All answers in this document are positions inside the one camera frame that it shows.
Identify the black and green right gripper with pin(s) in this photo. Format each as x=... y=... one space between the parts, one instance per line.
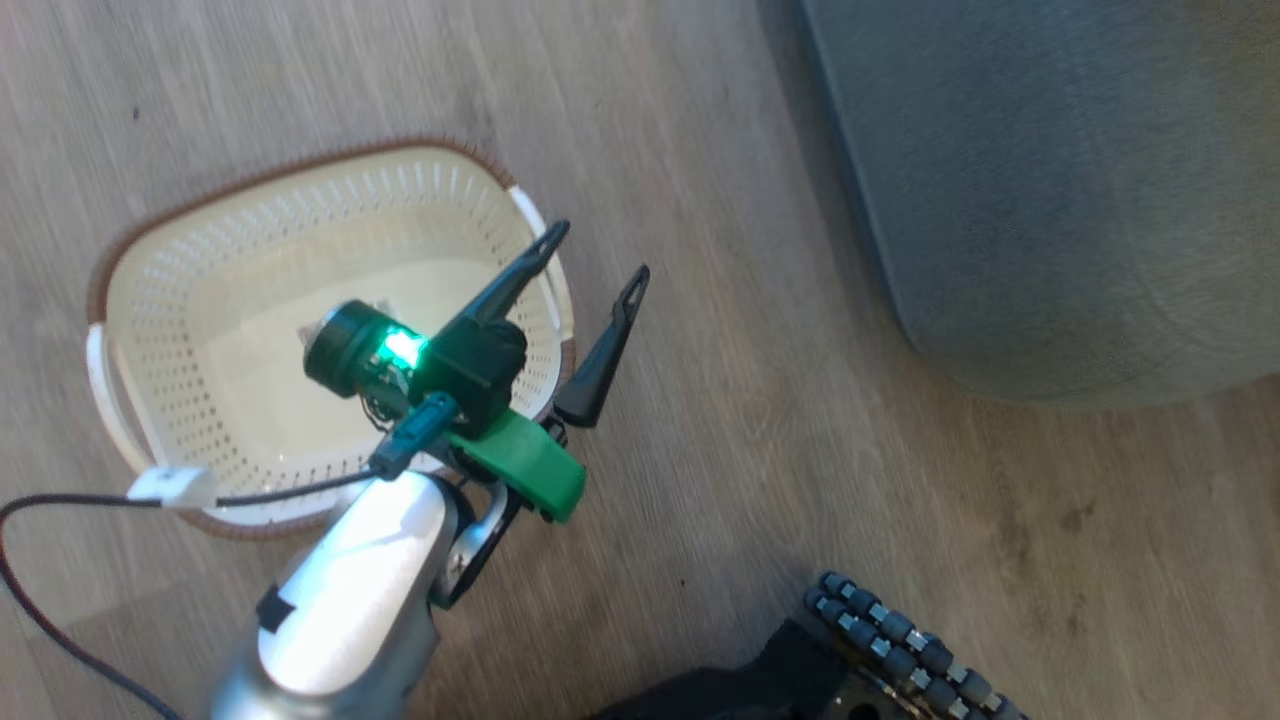
x=490 y=365

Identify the white and grey right robot arm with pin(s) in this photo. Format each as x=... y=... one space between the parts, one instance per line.
x=350 y=590

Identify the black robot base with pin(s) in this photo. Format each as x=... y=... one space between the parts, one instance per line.
x=740 y=685

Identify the grey fabric sofa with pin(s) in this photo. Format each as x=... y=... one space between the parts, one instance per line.
x=1050 y=180

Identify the white perforated laundry basket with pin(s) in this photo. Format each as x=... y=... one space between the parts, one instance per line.
x=250 y=230

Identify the black roller omni wheel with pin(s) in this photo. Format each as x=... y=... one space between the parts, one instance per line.
x=900 y=640

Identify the black cylindrical wrist camera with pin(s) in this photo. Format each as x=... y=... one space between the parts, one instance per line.
x=345 y=350

